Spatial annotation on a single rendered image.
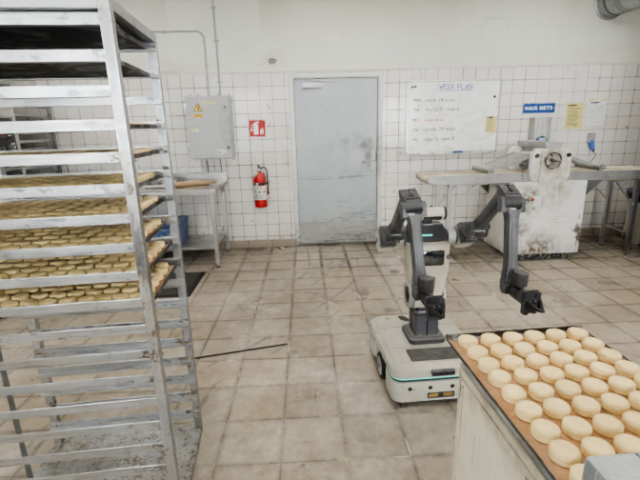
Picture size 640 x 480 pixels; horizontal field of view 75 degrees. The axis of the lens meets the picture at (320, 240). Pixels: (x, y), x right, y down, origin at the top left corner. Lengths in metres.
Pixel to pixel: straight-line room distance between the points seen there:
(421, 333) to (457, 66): 3.71
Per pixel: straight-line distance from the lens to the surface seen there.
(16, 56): 1.44
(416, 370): 2.34
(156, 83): 1.75
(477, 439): 1.24
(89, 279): 1.46
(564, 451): 0.92
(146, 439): 2.21
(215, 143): 5.09
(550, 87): 5.97
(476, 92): 5.58
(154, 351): 1.47
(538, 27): 5.95
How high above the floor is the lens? 1.48
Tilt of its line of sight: 15 degrees down
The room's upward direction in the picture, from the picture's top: 2 degrees counter-clockwise
